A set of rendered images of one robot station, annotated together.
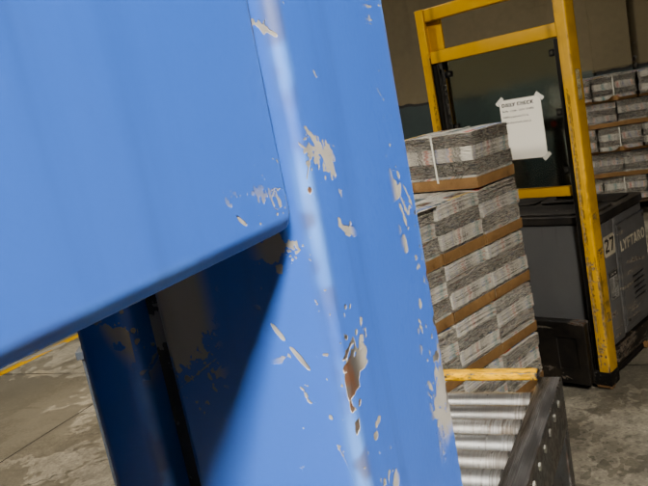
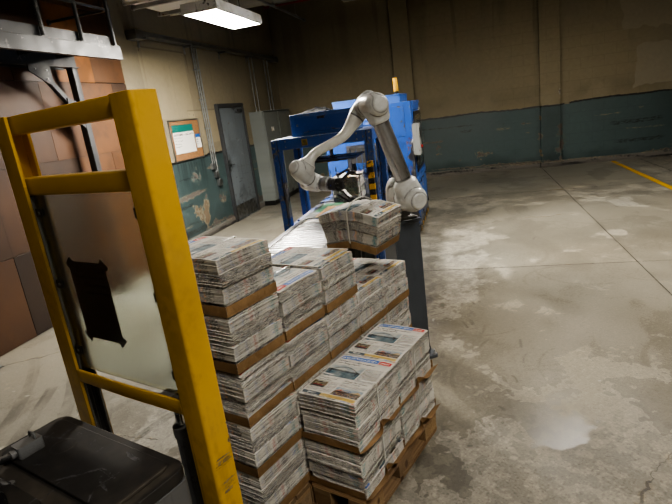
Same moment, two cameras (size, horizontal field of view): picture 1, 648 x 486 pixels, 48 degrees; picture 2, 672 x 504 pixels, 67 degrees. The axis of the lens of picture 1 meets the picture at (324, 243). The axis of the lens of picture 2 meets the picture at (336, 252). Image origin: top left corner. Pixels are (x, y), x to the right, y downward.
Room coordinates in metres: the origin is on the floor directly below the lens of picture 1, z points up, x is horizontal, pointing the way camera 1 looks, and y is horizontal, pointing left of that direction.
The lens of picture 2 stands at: (5.06, -0.50, 1.73)
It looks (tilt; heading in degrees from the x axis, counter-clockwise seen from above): 15 degrees down; 169
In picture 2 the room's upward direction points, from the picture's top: 8 degrees counter-clockwise
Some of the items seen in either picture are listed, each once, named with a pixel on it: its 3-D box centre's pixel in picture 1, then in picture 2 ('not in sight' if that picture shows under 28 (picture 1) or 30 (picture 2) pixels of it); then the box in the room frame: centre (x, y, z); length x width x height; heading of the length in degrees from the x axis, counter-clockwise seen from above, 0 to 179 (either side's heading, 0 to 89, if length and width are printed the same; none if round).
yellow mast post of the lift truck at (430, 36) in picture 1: (454, 189); (198, 389); (3.58, -0.69, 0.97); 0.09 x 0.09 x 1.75; 44
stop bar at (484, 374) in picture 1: (445, 374); not in sight; (1.64, -0.23, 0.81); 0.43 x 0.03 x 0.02; 63
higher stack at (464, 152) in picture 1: (473, 279); (237, 391); (3.04, -0.61, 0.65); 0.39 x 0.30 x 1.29; 44
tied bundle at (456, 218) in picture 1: (421, 229); (271, 300); (2.84, -0.40, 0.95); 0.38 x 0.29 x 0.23; 44
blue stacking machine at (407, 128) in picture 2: not in sight; (382, 154); (-2.26, 1.81, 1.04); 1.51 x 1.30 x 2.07; 153
